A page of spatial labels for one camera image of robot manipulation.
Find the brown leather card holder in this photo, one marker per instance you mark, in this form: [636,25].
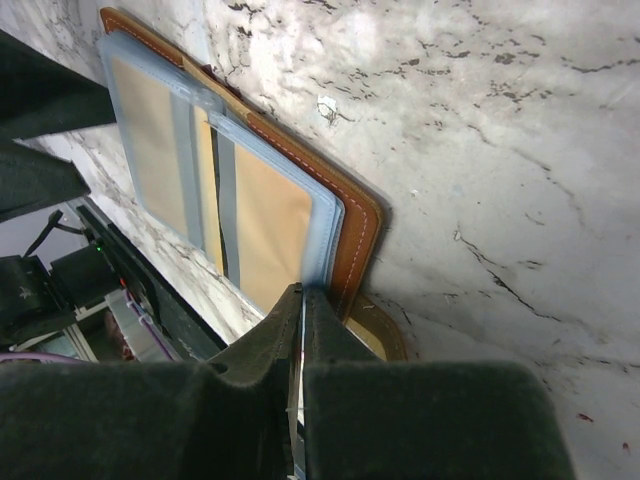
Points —
[346,218]

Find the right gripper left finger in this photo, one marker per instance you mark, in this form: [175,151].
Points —
[231,417]

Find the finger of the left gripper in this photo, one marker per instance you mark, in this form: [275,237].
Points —
[41,97]

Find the gold VIP credit card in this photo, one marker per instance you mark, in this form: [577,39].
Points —
[147,112]

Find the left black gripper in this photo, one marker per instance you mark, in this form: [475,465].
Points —
[60,297]

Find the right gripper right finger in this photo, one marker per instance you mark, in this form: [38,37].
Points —
[370,419]

